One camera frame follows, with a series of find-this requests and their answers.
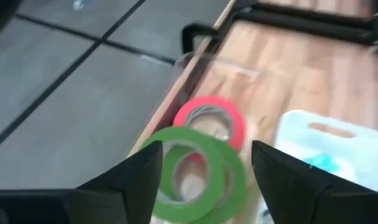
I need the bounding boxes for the black aluminium table frame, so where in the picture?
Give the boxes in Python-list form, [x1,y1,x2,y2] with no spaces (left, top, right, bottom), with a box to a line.
[181,0,378,55]

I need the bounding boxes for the clear plastic bin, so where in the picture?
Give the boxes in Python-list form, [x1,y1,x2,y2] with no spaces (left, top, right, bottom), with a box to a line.
[126,51,280,224]

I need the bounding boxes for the teal staple remover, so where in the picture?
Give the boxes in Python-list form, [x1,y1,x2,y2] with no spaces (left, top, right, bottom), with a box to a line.
[302,154,342,174]

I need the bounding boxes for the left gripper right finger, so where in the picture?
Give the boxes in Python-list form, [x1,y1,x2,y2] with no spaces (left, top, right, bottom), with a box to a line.
[252,139,378,224]

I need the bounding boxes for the pink tape roll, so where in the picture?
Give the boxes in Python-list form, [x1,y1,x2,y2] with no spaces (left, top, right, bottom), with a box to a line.
[172,95,247,152]

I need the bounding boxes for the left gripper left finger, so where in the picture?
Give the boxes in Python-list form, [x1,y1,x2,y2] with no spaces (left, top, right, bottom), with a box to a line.
[0,139,164,224]

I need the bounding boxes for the white plastic bin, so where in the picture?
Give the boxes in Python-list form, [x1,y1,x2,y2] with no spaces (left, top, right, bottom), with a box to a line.
[274,109,378,192]

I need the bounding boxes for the green tape roll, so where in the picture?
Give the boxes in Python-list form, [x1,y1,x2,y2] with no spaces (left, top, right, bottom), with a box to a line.
[163,136,248,224]
[139,126,227,224]

